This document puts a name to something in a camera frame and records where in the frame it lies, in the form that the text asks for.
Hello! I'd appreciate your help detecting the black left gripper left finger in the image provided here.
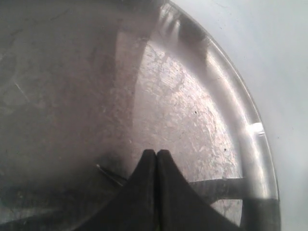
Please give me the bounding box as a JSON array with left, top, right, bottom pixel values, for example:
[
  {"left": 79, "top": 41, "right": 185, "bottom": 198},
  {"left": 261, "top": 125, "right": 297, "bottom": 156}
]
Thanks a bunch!
[{"left": 80, "top": 149, "right": 156, "bottom": 231}]

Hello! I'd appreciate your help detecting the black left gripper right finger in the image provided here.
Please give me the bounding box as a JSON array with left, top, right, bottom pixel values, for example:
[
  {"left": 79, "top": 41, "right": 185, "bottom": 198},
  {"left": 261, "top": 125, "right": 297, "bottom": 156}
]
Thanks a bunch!
[{"left": 157, "top": 150, "right": 242, "bottom": 231}]

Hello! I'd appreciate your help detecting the round stainless steel plate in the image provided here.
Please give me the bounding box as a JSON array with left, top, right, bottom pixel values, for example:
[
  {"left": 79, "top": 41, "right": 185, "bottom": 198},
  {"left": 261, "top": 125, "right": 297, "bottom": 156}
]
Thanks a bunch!
[{"left": 0, "top": 0, "right": 281, "bottom": 231}]

